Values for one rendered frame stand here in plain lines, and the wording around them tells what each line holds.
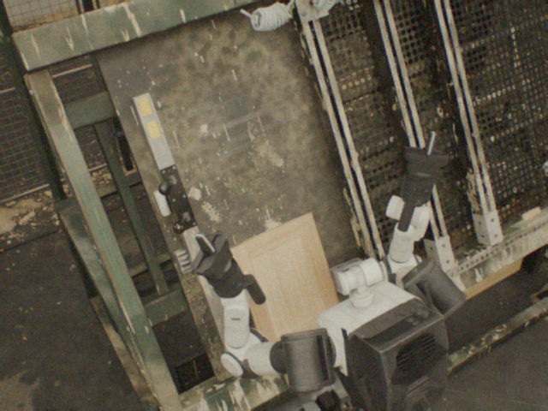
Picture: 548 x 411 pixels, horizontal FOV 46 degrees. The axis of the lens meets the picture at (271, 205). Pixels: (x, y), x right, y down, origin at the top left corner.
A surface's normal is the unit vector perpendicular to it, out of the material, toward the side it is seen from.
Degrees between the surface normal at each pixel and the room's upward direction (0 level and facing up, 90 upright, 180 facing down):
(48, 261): 0
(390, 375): 67
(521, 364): 0
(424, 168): 78
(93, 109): 59
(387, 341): 23
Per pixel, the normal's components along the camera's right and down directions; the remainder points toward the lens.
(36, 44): 0.42, 0.11
